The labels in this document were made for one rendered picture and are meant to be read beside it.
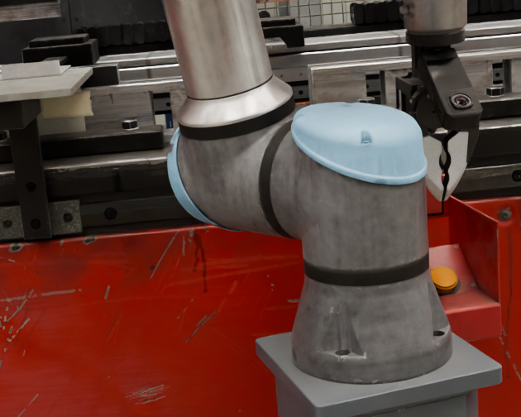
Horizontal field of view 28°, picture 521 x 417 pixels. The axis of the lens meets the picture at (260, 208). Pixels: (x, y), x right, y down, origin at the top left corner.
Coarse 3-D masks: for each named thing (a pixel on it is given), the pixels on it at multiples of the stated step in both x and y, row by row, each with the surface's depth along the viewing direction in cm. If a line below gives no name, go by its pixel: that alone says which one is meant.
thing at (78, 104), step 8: (72, 96) 159; (80, 96) 159; (88, 96) 159; (48, 104) 159; (56, 104) 159; (64, 104) 160; (72, 104) 160; (80, 104) 160; (88, 104) 160; (48, 112) 160; (56, 112) 160; (64, 112) 160; (72, 112) 160; (80, 112) 160; (88, 112) 160
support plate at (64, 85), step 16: (16, 80) 150; (32, 80) 148; (48, 80) 146; (64, 80) 144; (80, 80) 145; (0, 96) 134; (16, 96) 134; (32, 96) 134; (48, 96) 134; (64, 96) 135
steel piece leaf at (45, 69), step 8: (16, 64) 151; (24, 64) 151; (32, 64) 151; (40, 64) 151; (48, 64) 151; (56, 64) 151; (8, 72) 151; (16, 72) 151; (24, 72) 151; (32, 72) 151; (40, 72) 151; (48, 72) 151; (56, 72) 152; (64, 72) 155
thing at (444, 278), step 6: (432, 270) 135; (438, 270) 134; (444, 270) 134; (450, 270) 134; (432, 276) 134; (438, 276) 134; (444, 276) 134; (450, 276) 134; (456, 276) 134; (438, 282) 133; (444, 282) 133; (450, 282) 133; (456, 282) 133; (438, 288) 133; (444, 288) 133; (450, 288) 133
